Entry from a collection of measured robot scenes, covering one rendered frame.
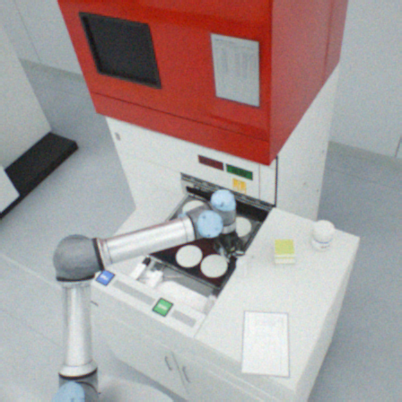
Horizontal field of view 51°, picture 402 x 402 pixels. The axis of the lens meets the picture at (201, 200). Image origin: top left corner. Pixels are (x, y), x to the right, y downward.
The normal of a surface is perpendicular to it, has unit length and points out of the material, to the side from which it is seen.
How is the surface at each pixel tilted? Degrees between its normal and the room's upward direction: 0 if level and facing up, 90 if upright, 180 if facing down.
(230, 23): 90
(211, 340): 0
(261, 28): 90
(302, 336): 0
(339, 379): 0
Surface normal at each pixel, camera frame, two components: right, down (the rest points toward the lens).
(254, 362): -0.11, -0.67
